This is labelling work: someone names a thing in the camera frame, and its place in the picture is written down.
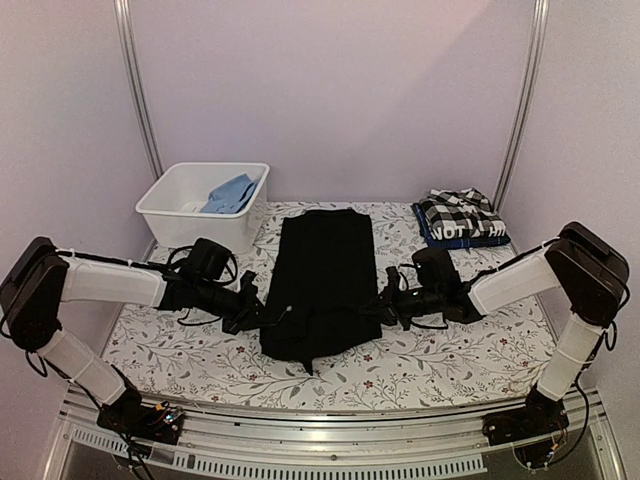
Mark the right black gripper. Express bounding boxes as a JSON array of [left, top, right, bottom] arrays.
[[359, 278, 444, 331]]

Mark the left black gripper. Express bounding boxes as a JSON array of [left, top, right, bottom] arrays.
[[195, 279, 277, 336]]

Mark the black long sleeve shirt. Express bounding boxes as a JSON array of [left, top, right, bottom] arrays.
[[260, 209, 382, 375]]

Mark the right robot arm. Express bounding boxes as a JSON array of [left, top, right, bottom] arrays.
[[363, 222, 631, 436]]

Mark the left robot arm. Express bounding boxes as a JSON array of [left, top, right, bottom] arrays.
[[1, 237, 266, 434]]

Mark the dark blue folded shirt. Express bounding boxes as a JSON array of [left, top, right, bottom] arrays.
[[411, 203, 511, 250]]

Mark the black white checkered shirt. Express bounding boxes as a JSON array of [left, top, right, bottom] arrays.
[[418, 188, 507, 241]]

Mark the floral patterned tablecloth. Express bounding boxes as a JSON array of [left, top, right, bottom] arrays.
[[98, 200, 569, 412]]

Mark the light blue shirt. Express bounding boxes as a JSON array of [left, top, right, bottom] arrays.
[[200, 173, 258, 215]]

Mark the white plastic bin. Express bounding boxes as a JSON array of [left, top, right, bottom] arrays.
[[135, 162, 270, 254]]

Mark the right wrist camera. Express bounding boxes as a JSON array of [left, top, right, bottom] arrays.
[[383, 266, 401, 300]]

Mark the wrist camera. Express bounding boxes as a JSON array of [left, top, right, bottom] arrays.
[[239, 270, 258, 304], [383, 266, 401, 300]]

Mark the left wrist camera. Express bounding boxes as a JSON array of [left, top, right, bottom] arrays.
[[239, 270, 258, 304]]

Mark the aluminium front rail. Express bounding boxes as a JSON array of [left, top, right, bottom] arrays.
[[43, 388, 634, 479]]

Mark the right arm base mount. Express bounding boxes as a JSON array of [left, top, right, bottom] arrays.
[[482, 401, 569, 446]]

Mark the left aluminium frame post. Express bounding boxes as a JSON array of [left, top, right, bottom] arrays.
[[113, 0, 164, 180]]

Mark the aluminium frame post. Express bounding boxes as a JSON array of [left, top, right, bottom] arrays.
[[501, 0, 551, 171], [113, 0, 164, 180]]

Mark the right aluminium frame post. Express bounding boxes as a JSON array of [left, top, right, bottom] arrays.
[[501, 0, 551, 171]]

